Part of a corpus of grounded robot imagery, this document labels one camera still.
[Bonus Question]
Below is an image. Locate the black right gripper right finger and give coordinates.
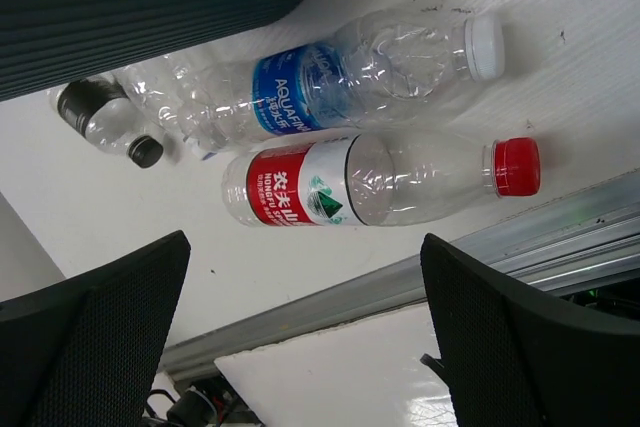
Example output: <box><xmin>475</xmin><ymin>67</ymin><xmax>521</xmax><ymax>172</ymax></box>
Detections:
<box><xmin>420</xmin><ymin>234</ymin><xmax>639</xmax><ymax>426</ymax></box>

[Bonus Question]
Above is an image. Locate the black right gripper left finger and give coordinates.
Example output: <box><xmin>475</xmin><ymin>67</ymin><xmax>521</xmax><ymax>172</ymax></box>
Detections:
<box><xmin>1</xmin><ymin>231</ymin><xmax>191</xmax><ymax>426</ymax></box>

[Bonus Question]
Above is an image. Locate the red label red cap bottle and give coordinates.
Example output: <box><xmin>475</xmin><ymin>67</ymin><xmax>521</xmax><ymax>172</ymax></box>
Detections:
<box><xmin>221</xmin><ymin>131</ymin><xmax>541</xmax><ymax>227</ymax></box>

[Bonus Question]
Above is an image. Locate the small clear black-cap bottle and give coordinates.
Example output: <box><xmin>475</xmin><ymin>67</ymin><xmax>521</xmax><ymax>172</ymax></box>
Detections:
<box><xmin>47</xmin><ymin>74</ymin><xmax>164</xmax><ymax>169</ymax></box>

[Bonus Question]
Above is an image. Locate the Aquafina blue label bottle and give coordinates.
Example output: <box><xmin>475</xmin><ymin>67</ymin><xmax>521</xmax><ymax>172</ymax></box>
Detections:
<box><xmin>115</xmin><ymin>8</ymin><xmax>506</xmax><ymax>155</ymax></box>

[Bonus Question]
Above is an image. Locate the aluminium table edge rail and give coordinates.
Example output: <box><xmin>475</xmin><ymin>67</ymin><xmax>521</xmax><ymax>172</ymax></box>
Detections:
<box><xmin>159</xmin><ymin>172</ymin><xmax>639</xmax><ymax>382</ymax></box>

